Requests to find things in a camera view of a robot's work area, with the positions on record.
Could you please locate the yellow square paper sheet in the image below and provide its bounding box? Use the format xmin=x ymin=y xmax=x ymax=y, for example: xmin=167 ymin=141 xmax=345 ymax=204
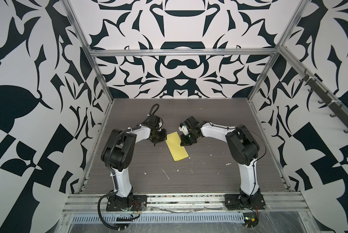
xmin=165 ymin=132 xmax=189 ymax=161

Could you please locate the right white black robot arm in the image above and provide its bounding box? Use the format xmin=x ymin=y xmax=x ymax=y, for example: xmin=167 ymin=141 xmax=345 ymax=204
xmin=178 ymin=116 xmax=260 ymax=200

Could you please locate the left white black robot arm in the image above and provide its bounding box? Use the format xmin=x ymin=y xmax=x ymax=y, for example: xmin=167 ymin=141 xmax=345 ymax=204
xmin=101 ymin=115 xmax=167 ymax=203

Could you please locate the small green-lit electronics box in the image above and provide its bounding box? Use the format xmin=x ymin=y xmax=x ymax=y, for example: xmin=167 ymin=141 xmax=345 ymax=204
xmin=243 ymin=212 xmax=259 ymax=228

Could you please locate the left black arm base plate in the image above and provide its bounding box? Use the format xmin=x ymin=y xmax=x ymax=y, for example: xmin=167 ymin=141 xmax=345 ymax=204
xmin=106 ymin=194 xmax=148 ymax=212

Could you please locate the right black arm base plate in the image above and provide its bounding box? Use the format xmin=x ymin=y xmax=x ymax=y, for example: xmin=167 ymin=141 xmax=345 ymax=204
xmin=224 ymin=192 xmax=266 ymax=210

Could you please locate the white slotted cable duct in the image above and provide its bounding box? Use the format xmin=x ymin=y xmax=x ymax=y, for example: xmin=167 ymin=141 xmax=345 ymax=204
xmin=72 ymin=212 xmax=244 ymax=224

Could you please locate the left black corrugated cable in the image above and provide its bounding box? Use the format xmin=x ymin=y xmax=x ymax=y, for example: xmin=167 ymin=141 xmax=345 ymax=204
xmin=97 ymin=190 xmax=141 ymax=231

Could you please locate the aluminium front rail frame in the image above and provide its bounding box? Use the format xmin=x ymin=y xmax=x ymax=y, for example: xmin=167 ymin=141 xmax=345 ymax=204
xmin=61 ymin=192 xmax=309 ymax=214

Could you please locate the black wall hook rail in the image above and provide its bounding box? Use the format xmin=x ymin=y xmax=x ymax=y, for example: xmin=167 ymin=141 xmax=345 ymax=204
xmin=300 ymin=73 xmax=348 ymax=134

